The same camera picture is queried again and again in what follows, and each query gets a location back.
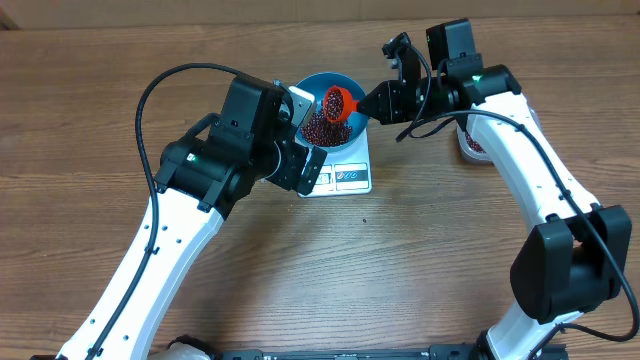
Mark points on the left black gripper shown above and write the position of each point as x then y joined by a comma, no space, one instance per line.
292,167

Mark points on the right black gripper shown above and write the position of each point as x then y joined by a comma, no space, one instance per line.
395,101

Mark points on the red measuring scoop blue handle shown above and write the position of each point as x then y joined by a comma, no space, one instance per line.
338,104

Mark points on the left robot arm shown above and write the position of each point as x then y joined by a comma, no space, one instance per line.
202,176

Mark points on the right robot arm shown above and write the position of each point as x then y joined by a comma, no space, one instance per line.
574,256

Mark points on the red beans in bowl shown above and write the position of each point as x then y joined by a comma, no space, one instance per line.
319,131

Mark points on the white digital kitchen scale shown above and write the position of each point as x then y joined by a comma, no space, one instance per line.
346,170

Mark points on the blue bowl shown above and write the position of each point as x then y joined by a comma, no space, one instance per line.
318,84

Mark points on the clear plastic container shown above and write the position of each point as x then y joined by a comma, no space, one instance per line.
471,151

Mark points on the red adzuki beans in container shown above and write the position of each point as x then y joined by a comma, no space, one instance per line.
473,145

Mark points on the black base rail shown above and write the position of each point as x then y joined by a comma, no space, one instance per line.
345,354

